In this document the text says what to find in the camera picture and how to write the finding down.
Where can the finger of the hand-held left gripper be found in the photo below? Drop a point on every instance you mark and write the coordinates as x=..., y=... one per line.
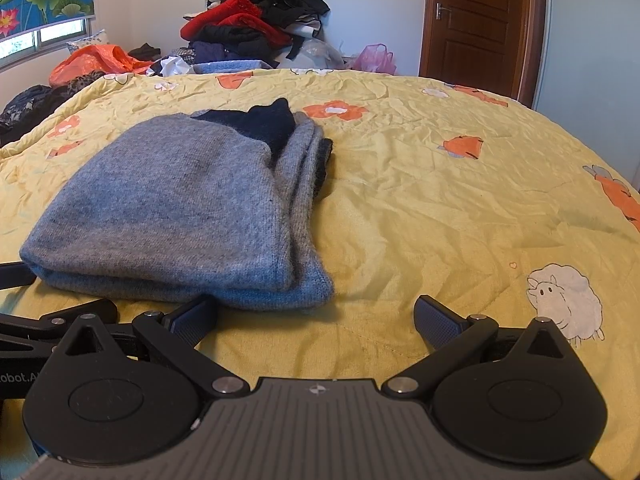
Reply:
x=15, y=275
x=50, y=322

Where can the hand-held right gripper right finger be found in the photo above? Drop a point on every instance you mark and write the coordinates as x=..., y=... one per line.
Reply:
x=437, y=324

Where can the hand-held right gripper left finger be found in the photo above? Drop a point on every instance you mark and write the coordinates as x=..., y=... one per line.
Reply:
x=195, y=321

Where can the grey knit sweater navy sleeves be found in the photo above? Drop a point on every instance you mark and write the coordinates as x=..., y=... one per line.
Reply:
x=165, y=200

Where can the dark patterned clothes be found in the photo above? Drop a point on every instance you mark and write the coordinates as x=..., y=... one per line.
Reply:
x=30, y=105

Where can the pile of clothes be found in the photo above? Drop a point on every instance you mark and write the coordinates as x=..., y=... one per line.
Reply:
x=255, y=15

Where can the yellow printed bedspread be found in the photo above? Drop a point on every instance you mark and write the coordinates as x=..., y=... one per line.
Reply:
x=425, y=185

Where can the orange plastic bag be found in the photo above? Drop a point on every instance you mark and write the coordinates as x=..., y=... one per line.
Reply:
x=95, y=62

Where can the window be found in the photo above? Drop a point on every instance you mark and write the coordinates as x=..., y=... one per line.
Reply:
x=35, y=42

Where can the floral pillow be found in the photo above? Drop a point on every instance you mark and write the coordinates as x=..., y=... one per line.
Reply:
x=90, y=41

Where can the white crumpled bag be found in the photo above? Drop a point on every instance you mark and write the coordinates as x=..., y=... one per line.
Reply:
x=172, y=66

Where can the light blue folded cloth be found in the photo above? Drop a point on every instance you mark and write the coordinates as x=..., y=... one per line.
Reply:
x=230, y=66

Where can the dark brown garment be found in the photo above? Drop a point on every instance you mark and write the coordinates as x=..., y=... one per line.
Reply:
x=144, y=51

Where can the pink plastic bag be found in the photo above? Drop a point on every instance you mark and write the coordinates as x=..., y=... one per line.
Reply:
x=375, y=60

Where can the clear plastic bag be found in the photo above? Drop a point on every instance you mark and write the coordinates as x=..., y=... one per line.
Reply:
x=322, y=55

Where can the brown wooden door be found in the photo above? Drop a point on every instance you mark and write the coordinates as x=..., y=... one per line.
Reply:
x=475, y=30

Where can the brown door frame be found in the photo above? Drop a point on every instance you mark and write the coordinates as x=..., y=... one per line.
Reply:
x=537, y=35

